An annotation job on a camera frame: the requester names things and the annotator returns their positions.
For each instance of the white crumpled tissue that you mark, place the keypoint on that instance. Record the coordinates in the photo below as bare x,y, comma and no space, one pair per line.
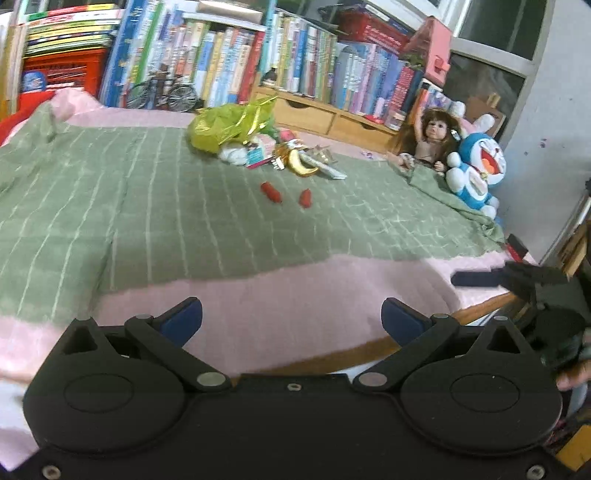
234,153

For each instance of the brown-haired doll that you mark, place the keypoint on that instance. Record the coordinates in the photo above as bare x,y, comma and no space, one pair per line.
436,135

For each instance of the miniature bicycle model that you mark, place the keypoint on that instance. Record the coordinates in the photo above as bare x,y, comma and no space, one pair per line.
159,92

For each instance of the pink box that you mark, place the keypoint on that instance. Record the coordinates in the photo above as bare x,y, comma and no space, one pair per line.
430,49

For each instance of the red wrapper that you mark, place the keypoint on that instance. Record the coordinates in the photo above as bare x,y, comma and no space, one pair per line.
271,192
305,199

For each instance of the wooden drawer shelf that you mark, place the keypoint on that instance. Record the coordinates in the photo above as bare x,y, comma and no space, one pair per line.
302,114

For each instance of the row of upright books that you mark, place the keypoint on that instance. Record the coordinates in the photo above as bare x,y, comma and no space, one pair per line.
348,57

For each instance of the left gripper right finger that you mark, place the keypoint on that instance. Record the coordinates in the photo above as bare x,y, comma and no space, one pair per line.
420,338

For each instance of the stack of flat books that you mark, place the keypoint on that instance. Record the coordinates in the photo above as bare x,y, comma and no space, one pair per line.
81,27

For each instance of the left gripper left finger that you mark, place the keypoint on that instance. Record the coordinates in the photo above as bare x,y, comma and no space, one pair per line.
163,338

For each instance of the person's right hand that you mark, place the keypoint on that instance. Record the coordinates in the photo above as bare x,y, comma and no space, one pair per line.
579,374

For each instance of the red wrapper right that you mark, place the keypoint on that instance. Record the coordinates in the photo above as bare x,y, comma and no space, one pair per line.
305,199

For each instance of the yellow-green plastic bag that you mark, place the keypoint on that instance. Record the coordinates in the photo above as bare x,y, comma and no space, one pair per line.
211,128

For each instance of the red plastic basket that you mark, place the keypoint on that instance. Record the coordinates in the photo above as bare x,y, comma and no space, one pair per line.
78,69

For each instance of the blue Doraemon plush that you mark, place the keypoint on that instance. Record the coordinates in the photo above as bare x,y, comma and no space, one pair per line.
477,165

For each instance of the red wrapper left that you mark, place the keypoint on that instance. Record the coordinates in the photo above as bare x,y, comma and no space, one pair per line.
271,192

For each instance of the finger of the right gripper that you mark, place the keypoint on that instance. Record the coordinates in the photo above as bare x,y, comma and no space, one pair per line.
493,278

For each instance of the pink bed sheet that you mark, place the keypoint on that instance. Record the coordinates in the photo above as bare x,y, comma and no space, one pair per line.
309,318

